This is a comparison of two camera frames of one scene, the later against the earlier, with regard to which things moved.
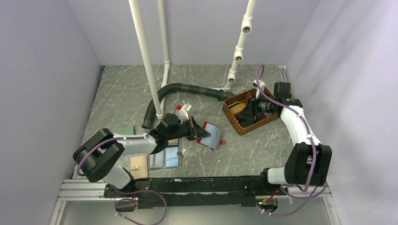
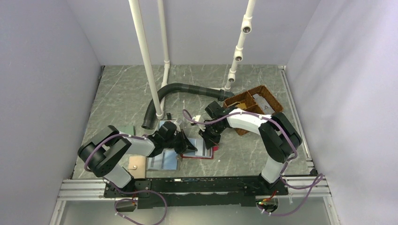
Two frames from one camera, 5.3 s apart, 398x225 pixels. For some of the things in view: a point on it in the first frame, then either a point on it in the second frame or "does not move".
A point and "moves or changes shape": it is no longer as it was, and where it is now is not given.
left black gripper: (195, 131) → (185, 146)
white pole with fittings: (246, 28) does not move
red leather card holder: (213, 141) moves or changes shape
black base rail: (195, 192) does not move
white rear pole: (166, 62) does not move
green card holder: (124, 130) does not move
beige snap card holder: (139, 166) does not move
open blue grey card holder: (168, 157) does not move
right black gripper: (251, 108) → (210, 141)
